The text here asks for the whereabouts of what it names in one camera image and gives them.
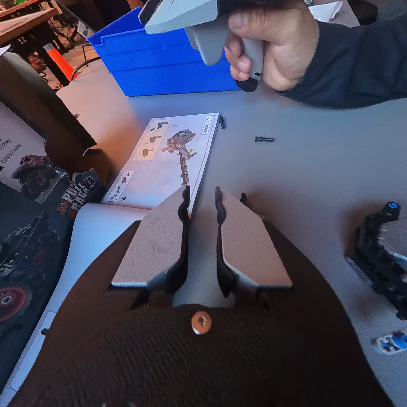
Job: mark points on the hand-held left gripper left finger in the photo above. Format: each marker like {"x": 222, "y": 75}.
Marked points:
{"x": 152, "y": 248}

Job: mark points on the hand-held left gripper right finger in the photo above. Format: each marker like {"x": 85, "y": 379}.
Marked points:
{"x": 251, "y": 251}

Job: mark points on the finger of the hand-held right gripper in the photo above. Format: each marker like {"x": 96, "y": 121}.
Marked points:
{"x": 181, "y": 16}

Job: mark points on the lego instruction booklet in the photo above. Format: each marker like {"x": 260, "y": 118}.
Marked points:
{"x": 159, "y": 178}

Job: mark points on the person's right forearm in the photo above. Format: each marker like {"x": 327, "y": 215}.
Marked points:
{"x": 356, "y": 63}

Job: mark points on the small black lego piece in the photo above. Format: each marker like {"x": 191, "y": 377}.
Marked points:
{"x": 244, "y": 197}

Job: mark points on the black lego pin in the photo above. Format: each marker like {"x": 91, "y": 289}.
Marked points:
{"x": 264, "y": 139}
{"x": 222, "y": 122}

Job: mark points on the monster truck lego box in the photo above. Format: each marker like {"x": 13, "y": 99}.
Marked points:
{"x": 31, "y": 229}

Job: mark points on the white lego beam blue pins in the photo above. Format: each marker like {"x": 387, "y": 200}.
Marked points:
{"x": 391, "y": 343}

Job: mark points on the person's right hand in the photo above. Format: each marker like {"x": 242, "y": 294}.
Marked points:
{"x": 286, "y": 47}

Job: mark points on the blue plastic bin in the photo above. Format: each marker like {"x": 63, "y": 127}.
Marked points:
{"x": 152, "y": 63}

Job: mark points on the white label card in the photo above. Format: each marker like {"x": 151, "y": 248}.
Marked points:
{"x": 85, "y": 30}

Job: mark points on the white paper sheet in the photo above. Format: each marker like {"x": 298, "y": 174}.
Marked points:
{"x": 327, "y": 9}

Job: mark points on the orange traffic cone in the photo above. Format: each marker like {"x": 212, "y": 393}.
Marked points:
{"x": 58, "y": 60}

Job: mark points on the wooden table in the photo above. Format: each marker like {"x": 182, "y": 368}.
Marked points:
{"x": 25, "y": 22}

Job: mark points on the black lego frame assembly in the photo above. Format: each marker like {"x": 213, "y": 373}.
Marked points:
{"x": 368, "y": 257}

